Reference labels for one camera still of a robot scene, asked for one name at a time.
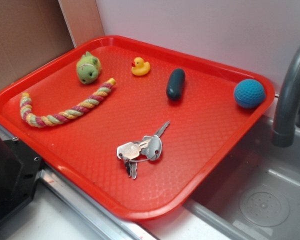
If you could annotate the silver key square head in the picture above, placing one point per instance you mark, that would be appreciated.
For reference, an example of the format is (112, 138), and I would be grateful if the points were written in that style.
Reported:
(131, 150)

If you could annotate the yellow rubber duck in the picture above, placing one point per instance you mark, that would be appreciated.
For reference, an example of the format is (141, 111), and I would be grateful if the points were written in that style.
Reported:
(139, 67)

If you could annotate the small silver keys pair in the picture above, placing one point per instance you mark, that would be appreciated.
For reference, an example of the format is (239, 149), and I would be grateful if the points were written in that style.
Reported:
(131, 167)

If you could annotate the green plush toy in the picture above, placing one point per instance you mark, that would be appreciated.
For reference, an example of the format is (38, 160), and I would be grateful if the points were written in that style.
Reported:
(88, 68)

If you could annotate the silver key long blade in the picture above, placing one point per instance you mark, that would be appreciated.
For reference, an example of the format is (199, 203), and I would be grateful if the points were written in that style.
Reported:
(154, 147)

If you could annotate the gray sink faucet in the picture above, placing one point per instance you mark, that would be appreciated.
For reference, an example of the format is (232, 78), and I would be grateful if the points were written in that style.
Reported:
(287, 112)

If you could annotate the red plastic tray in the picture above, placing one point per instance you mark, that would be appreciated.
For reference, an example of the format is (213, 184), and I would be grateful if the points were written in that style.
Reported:
(205, 124)

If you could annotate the brown cardboard panel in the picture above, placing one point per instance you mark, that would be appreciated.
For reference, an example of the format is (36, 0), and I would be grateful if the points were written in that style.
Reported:
(35, 32)

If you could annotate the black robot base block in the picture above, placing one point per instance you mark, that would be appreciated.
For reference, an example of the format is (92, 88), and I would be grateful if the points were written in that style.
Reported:
(20, 169)

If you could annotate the dark teal oblong capsule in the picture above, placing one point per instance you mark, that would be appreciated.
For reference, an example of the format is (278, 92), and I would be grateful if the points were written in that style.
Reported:
(175, 84)

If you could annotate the multicolored twisted rope toy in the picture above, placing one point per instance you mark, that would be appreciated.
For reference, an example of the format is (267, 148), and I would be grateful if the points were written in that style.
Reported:
(63, 117)

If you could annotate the gray plastic sink basin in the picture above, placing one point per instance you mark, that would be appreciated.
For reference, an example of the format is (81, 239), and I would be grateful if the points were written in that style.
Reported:
(254, 192)

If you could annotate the blue dimpled ball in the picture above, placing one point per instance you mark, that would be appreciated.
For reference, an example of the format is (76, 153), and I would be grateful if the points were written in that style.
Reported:
(249, 94)

